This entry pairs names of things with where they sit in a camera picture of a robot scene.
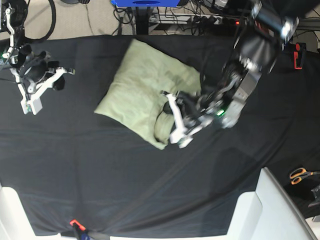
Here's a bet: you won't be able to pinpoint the blue box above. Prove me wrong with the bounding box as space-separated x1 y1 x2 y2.
111 0 180 8

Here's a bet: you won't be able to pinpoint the white plastic bin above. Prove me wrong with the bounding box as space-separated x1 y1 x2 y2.
226 167 317 240

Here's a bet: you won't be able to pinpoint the orange handled scissors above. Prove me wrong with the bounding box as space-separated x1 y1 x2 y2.
289 167 320 185

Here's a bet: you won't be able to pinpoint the white table edge left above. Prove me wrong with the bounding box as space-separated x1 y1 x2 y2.
0 186 36 240

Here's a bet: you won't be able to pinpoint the red black clamp right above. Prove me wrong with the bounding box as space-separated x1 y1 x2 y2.
293 42 305 70

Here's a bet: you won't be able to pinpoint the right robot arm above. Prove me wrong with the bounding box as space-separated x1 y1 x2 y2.
0 0 76 115

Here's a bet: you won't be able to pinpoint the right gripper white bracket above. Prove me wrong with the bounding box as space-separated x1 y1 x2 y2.
10 51 76 115

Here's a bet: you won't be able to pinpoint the light green T-shirt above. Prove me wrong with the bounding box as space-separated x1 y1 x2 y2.
94 39 201 150

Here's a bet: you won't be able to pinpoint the red black clamp bottom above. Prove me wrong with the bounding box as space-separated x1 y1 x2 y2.
69 219 91 240

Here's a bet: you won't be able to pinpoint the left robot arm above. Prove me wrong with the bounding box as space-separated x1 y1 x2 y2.
162 0 300 148

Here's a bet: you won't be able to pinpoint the black table cloth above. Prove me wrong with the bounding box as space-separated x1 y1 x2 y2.
0 35 320 238

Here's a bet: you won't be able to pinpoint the red black clamp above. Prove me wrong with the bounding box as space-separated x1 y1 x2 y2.
293 42 305 70
69 219 91 240

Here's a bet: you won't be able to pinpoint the black power strip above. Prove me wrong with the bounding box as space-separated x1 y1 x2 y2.
192 15 241 27

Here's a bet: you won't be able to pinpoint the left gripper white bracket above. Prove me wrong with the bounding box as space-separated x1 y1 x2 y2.
160 90 215 149

